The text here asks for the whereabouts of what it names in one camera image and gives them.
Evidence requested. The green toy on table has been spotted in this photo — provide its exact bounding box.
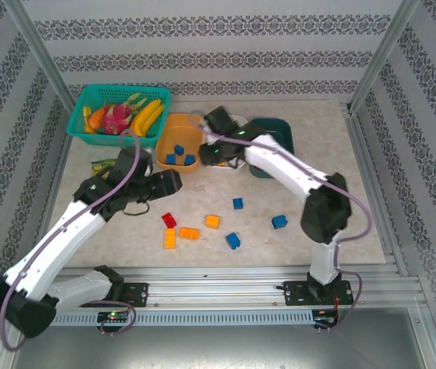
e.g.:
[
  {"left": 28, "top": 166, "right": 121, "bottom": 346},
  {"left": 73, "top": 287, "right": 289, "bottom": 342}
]
[{"left": 90, "top": 158, "right": 121, "bottom": 178}]

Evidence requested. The white plastic container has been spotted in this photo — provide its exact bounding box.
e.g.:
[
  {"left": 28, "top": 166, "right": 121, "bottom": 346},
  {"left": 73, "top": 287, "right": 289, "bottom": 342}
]
[{"left": 205, "top": 114, "right": 248, "bottom": 171}]

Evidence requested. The orange plastic container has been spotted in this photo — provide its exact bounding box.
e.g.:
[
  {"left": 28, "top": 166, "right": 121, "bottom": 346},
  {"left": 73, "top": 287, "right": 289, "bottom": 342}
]
[{"left": 155, "top": 113, "right": 207, "bottom": 174}]

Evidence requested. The yellow toy banana bunch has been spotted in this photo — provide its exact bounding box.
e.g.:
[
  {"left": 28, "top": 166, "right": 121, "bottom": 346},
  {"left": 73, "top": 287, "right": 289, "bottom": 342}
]
[{"left": 128, "top": 98, "right": 165, "bottom": 138}]

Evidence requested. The pink toy dragon fruit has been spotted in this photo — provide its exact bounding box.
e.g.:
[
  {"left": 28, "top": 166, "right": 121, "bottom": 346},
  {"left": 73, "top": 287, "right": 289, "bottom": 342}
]
[{"left": 100, "top": 91, "right": 149, "bottom": 135}]

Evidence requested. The orange toy fruit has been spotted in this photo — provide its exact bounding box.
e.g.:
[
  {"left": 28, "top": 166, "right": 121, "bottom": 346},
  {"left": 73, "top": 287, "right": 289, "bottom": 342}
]
[{"left": 88, "top": 107, "right": 107, "bottom": 130}]

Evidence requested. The dark teal plastic container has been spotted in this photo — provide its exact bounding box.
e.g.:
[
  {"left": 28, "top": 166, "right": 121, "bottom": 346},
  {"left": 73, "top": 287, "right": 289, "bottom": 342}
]
[{"left": 246, "top": 117, "right": 295, "bottom": 180}]

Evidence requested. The yellow toy corn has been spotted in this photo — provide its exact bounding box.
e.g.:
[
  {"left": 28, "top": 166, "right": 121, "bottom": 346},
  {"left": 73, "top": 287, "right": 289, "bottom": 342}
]
[{"left": 82, "top": 106, "right": 98, "bottom": 135}]

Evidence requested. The green plastic basket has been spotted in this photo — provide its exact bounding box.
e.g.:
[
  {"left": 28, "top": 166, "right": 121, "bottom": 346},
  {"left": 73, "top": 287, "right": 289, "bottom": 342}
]
[{"left": 65, "top": 83, "right": 172, "bottom": 149}]

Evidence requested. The long orange lego brick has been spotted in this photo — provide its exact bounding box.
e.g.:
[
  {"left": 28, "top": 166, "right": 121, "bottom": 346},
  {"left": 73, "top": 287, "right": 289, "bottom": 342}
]
[{"left": 178, "top": 226, "right": 201, "bottom": 241}]

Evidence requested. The small circuit board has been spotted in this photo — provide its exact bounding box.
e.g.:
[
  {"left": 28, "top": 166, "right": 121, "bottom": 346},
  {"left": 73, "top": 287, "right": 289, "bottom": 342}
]
[
  {"left": 312, "top": 309, "right": 341, "bottom": 328},
  {"left": 97, "top": 311, "right": 130, "bottom": 324}
]

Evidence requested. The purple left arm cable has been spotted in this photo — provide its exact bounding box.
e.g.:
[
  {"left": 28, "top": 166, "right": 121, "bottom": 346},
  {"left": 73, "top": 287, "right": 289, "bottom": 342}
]
[{"left": 0, "top": 128, "right": 141, "bottom": 351}]

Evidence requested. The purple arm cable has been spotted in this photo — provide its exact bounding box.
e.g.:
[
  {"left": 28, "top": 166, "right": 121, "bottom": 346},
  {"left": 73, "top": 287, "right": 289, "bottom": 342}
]
[
  {"left": 0, "top": 128, "right": 141, "bottom": 351},
  {"left": 189, "top": 110, "right": 372, "bottom": 334}
]

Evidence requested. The aluminium side rail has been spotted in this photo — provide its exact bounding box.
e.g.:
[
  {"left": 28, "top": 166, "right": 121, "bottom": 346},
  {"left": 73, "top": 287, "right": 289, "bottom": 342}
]
[
  {"left": 23, "top": 111, "right": 76, "bottom": 280},
  {"left": 340, "top": 101, "right": 411, "bottom": 278}
]

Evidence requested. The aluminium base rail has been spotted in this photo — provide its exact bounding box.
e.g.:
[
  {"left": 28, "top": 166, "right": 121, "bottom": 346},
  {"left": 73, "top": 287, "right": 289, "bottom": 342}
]
[{"left": 8, "top": 264, "right": 428, "bottom": 311}]

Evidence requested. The aluminium frame post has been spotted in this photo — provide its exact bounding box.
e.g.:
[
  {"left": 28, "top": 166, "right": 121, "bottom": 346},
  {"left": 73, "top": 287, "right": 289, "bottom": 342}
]
[
  {"left": 1, "top": 0, "right": 84, "bottom": 116},
  {"left": 346, "top": 0, "right": 422, "bottom": 115}
]

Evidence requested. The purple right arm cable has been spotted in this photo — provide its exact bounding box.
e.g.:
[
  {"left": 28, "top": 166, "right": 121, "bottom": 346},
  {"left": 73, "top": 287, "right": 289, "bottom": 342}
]
[{"left": 189, "top": 110, "right": 372, "bottom": 334}]

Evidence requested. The slotted grey cable duct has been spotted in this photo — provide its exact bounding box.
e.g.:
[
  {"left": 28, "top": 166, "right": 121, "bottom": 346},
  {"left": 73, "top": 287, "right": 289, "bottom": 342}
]
[{"left": 23, "top": 310, "right": 315, "bottom": 327}]

